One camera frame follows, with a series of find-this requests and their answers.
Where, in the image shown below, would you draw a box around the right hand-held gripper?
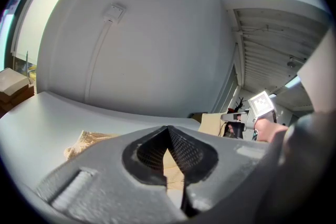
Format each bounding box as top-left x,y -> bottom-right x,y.
220,90 -> 278,141

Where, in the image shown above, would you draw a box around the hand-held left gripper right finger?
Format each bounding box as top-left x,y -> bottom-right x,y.
167,124 -> 273,224

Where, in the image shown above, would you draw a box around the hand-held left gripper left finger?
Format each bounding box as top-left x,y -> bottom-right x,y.
36,125 -> 185,224

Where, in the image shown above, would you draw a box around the beige cloth trousers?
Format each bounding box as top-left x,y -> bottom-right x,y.
64,130 -> 185,193

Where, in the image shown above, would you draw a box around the person's right forearm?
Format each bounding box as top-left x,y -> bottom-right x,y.
254,118 -> 290,144

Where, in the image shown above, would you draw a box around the dark coat rack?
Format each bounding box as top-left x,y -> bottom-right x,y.
234,97 -> 246,114

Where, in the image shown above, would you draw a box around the flat cardboard sheet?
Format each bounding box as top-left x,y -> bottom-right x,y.
190,112 -> 229,137

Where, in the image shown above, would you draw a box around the long ceiling light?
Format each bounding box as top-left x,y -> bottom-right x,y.
284,75 -> 301,89

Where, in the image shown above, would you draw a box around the large cardboard box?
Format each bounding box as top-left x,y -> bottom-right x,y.
0,84 -> 36,118

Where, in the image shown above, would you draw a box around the white cable conduit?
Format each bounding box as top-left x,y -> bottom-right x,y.
84,22 -> 111,103

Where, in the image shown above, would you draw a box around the white wall box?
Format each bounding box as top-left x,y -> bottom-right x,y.
102,3 -> 127,24

